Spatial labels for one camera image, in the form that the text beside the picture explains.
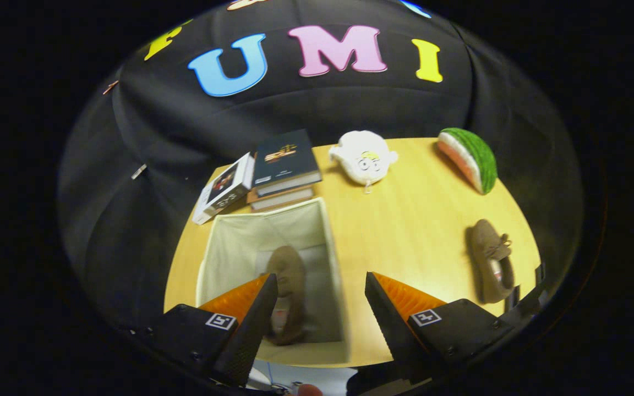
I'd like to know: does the cream fabric storage box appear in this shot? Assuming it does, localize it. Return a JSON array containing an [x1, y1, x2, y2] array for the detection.
[[196, 197, 351, 366]]

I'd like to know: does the white plush toy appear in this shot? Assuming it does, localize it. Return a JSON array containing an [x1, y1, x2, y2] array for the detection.
[[329, 130, 398, 194]]

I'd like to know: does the watermelon slice plush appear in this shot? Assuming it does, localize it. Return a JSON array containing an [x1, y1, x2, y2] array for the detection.
[[437, 128, 498, 195]]

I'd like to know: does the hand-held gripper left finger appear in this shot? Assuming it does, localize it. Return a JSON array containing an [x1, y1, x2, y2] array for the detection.
[[140, 273, 279, 387]]

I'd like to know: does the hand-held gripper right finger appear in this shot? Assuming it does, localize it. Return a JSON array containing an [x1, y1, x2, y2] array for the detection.
[[364, 271, 516, 381]]

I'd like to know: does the dark blue book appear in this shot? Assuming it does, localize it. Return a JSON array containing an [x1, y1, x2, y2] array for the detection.
[[252, 129, 322, 197]]

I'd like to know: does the brown suede shoe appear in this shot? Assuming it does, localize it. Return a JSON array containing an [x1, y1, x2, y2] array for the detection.
[[467, 219, 516, 304], [262, 246, 308, 346]]

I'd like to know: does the white portrait book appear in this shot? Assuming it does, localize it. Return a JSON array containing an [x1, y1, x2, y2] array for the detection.
[[192, 152, 255, 226]]

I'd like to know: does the black metal bracket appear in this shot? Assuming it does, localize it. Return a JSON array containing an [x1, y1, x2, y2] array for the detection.
[[504, 263, 548, 325]]

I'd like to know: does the brown cover book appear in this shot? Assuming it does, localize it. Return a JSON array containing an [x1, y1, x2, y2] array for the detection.
[[250, 195, 315, 212], [247, 186, 316, 205]]

